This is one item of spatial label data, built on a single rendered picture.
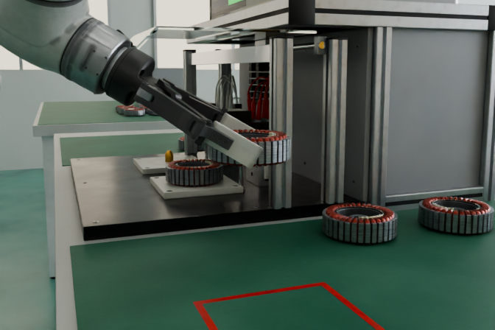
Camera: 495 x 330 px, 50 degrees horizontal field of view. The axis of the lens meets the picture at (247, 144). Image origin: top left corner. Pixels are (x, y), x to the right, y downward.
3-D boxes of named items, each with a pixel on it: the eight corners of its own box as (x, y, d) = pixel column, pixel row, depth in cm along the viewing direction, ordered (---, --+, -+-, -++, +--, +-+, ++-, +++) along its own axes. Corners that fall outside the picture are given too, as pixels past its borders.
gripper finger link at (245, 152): (215, 120, 66) (213, 120, 65) (263, 148, 66) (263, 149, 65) (203, 140, 66) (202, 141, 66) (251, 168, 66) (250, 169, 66)
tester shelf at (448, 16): (289, 24, 82) (289, -6, 82) (186, 43, 146) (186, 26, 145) (506, 31, 97) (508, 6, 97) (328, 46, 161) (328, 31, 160)
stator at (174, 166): (172, 189, 96) (171, 169, 96) (160, 177, 107) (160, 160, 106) (230, 185, 100) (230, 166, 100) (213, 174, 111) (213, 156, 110)
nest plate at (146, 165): (142, 174, 117) (142, 169, 116) (132, 163, 131) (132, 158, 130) (208, 169, 122) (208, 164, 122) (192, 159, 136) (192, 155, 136)
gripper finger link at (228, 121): (214, 130, 77) (215, 130, 78) (255, 154, 77) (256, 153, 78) (225, 112, 77) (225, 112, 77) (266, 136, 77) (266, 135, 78)
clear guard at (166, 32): (120, 65, 79) (118, 24, 78) (104, 66, 101) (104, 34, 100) (315, 65, 90) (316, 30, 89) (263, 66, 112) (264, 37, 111)
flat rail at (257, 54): (278, 62, 86) (278, 43, 85) (187, 65, 144) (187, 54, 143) (284, 62, 86) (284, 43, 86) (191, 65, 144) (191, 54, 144)
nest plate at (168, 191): (164, 199, 94) (163, 192, 94) (149, 183, 108) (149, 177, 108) (243, 192, 99) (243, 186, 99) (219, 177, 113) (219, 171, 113)
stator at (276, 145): (202, 166, 67) (201, 138, 66) (213, 152, 78) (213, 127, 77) (290, 169, 66) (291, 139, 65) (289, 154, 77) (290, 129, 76)
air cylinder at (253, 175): (258, 186, 104) (258, 159, 103) (245, 179, 111) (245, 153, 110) (281, 185, 106) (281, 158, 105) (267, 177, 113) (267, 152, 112)
